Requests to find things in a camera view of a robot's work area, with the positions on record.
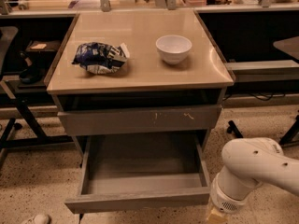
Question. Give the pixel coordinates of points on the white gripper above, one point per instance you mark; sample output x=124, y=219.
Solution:
x=224, y=200

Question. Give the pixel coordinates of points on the grey drawer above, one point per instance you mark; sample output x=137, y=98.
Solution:
x=140, y=120
x=139, y=171

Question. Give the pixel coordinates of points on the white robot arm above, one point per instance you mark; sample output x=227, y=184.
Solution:
x=247, y=164

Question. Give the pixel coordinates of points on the grey top drawer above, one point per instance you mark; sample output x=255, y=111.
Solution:
x=140, y=120

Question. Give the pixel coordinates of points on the grey drawer cabinet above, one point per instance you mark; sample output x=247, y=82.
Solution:
x=145, y=80

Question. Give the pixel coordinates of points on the black wheeled stand leg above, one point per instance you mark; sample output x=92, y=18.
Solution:
x=233, y=129

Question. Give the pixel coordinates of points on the white shoe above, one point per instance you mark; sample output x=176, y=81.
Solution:
x=38, y=219

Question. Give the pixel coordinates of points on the white ceramic bowl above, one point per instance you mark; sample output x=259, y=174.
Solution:
x=173, y=49

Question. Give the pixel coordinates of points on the crumpled blue chip bag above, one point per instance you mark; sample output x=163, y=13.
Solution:
x=101, y=59

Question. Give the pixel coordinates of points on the black bag under bench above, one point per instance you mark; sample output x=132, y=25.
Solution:
x=31, y=74

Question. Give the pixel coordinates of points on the dark box with note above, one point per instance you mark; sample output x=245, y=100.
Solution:
x=42, y=49

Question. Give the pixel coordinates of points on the grey metal bench rail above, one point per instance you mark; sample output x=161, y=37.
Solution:
x=264, y=71

